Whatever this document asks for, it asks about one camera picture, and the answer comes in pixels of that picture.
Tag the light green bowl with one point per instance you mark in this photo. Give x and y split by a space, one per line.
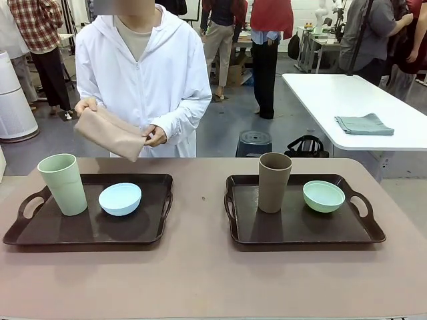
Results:
323 198

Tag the bystander in plaid shirt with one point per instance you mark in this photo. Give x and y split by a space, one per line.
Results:
36 26

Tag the bystander in beige trousers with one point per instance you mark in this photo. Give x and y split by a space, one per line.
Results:
221 36

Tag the brown tall cup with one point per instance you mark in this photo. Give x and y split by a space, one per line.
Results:
274 186

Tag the person's left hand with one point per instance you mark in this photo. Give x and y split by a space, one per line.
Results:
156 136

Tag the cardboard box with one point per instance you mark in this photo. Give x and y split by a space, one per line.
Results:
237 75

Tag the bystander in grey shirt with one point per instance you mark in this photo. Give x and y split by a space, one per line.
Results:
373 33

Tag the white side table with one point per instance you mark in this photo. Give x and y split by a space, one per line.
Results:
333 96

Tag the person's left forearm white sleeve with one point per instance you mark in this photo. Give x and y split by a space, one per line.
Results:
187 113

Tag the black bag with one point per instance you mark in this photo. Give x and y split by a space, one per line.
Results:
307 148

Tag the grey-green cloth mat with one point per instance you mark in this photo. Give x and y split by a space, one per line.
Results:
363 126

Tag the person's right forearm white sleeve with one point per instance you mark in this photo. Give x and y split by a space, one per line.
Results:
83 93

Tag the bystander in dark red top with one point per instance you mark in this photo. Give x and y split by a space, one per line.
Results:
417 50

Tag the white air purifier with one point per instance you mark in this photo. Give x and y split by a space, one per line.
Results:
15 110

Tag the light green tall cup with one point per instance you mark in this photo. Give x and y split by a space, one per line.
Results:
66 190

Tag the person in white jacket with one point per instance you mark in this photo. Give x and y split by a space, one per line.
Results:
160 83

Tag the light blue bowl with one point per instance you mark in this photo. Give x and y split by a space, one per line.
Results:
120 201

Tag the bystander in red vest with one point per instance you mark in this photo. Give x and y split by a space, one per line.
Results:
267 66

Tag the beige cloth mat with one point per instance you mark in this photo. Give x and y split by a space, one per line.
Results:
110 133

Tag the dark grey plastic stool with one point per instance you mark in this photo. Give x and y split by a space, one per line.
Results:
254 143

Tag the person's right hand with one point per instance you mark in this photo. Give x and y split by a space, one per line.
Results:
87 104

